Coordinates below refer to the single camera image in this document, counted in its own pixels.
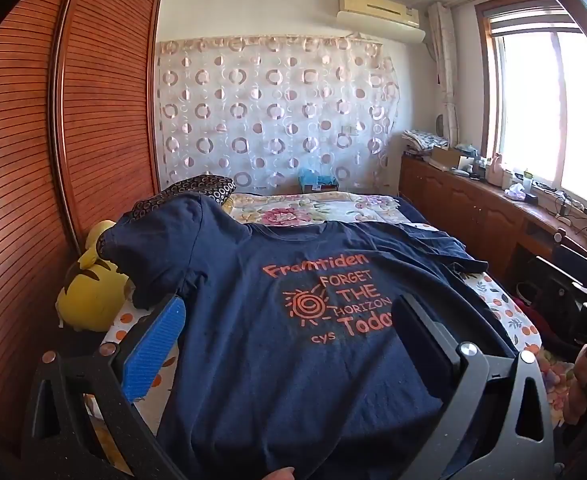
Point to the dark patterned pillow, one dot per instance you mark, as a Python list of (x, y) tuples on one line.
[(193, 187)]

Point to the white tissue pack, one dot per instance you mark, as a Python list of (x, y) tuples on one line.
[(515, 192)]

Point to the person's left hand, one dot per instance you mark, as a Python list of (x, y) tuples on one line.
[(281, 475)]

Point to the wooden slatted wardrobe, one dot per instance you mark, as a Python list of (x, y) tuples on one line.
[(48, 160)]

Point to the sheer circle-patterned curtain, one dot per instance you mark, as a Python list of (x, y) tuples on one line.
[(273, 110)]

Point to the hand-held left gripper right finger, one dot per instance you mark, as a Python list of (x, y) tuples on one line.
[(423, 350)]

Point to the stack of folded patterned cloths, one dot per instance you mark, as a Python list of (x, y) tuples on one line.
[(423, 141)]

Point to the wall air conditioner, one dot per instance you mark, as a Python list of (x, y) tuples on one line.
[(378, 17)]

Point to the cardboard box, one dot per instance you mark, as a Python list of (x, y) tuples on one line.
[(446, 157)]

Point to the pink bottle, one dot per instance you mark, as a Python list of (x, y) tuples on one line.
[(496, 172)]

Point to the yellow plush toy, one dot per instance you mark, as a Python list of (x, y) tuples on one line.
[(91, 295)]

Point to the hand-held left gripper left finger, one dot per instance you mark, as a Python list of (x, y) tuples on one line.
[(153, 355)]

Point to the wooden cabinet counter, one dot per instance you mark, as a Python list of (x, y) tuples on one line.
[(463, 210)]

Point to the wooden framed window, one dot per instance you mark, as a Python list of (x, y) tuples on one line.
[(548, 100)]

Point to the orange fruit print bed sheet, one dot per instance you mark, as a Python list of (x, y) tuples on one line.
[(503, 310)]

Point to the floral quilt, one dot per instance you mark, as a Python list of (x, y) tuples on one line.
[(298, 210)]

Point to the blue plastic bag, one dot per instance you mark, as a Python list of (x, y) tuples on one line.
[(316, 180)]

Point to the navy printed t-shirt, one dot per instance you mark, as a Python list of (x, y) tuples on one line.
[(273, 360)]

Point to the navy blue blanket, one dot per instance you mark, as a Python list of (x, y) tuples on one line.
[(416, 212)]

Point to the dark red cloth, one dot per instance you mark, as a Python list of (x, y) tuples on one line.
[(543, 325)]

